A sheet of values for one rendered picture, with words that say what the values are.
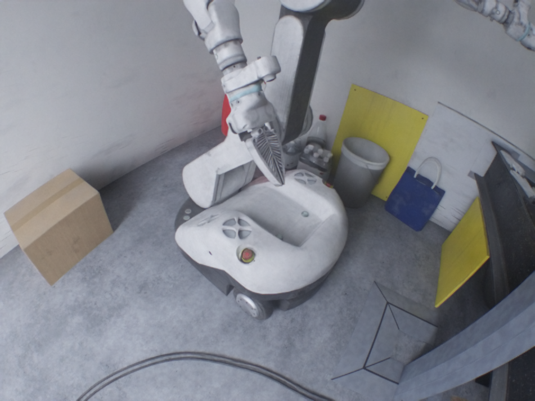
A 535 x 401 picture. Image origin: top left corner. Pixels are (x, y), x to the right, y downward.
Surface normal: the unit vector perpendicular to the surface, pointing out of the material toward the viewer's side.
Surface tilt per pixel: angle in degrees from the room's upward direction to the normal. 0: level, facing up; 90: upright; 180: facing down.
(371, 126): 87
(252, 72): 84
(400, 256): 0
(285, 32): 90
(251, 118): 57
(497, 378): 0
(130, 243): 0
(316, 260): 45
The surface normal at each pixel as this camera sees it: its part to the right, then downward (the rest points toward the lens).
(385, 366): 0.20, -0.80
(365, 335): -0.02, -0.81
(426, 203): -0.73, 0.32
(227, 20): 0.63, 0.20
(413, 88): -0.54, 0.50
